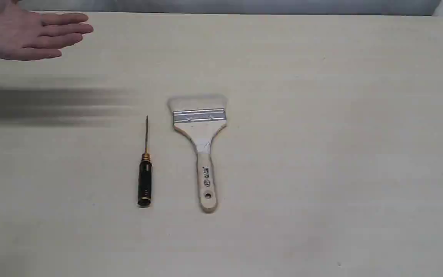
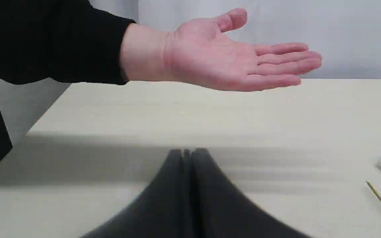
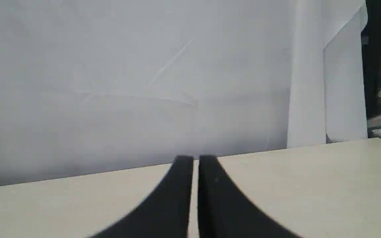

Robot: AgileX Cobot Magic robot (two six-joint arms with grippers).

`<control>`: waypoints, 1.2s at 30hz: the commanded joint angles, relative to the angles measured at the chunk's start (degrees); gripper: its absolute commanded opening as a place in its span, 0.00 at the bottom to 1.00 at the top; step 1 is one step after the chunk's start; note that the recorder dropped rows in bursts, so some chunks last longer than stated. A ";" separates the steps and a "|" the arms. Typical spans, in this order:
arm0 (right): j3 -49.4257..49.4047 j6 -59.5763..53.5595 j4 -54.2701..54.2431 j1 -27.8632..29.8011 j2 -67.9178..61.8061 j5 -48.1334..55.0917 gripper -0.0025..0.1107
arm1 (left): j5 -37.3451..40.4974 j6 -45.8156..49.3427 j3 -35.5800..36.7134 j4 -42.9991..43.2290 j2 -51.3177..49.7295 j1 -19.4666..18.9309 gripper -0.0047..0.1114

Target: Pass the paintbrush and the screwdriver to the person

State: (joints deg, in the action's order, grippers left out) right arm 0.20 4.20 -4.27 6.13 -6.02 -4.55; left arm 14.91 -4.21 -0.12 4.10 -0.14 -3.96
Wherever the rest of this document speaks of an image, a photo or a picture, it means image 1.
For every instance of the bare human hand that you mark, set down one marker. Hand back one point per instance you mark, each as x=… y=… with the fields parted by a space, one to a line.
x=30 y=36

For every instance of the wide white wooden paintbrush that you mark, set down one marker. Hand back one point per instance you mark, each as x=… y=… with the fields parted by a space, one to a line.
x=200 y=119

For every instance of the black gold precision screwdriver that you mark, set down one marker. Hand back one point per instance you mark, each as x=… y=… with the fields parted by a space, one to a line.
x=144 y=198

